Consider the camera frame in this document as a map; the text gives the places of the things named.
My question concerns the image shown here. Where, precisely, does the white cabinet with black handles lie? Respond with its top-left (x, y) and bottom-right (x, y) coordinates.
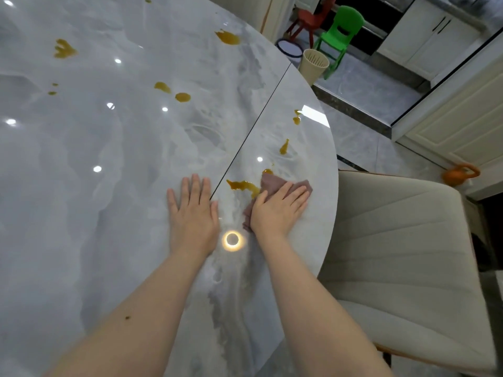
top-left (376, 0), bottom-right (485, 81)

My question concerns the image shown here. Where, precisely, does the white round basin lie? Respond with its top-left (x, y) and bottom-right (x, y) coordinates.
top-left (275, 38), bottom-right (304, 59)

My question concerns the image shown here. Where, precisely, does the person's left forearm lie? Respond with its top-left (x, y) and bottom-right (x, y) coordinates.
top-left (42, 250), bottom-right (215, 377)

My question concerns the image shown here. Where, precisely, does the beige upholstered chair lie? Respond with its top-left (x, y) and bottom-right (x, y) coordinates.
top-left (317, 170), bottom-right (497, 377)

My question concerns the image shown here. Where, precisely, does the beige ribbed waste bin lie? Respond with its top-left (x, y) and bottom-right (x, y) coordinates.
top-left (298, 48), bottom-right (330, 87)

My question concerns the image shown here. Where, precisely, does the brown-pink cleaning cloth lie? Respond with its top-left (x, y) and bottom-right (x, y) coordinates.
top-left (242, 173), bottom-right (313, 233)

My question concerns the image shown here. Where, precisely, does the green plastic child chair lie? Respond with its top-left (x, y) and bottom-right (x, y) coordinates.
top-left (313, 5), bottom-right (365, 80)

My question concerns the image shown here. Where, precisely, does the person's right forearm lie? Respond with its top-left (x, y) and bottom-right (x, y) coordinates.
top-left (255, 235), bottom-right (395, 377)

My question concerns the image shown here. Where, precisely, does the cream panelled door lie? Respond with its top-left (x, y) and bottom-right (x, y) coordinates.
top-left (391, 33), bottom-right (503, 201)

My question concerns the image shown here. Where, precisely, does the person's left hand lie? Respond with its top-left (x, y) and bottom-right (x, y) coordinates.
top-left (167, 174), bottom-right (220, 260)

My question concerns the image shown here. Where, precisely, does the red plastic child chair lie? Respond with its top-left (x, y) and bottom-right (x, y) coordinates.
top-left (284, 0), bottom-right (337, 49)

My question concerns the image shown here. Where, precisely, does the orange kettle-shaped object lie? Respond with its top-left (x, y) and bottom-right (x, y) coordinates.
top-left (442, 163), bottom-right (481, 187)

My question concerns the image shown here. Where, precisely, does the person's right hand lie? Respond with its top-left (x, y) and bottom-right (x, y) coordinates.
top-left (250, 181), bottom-right (311, 242)

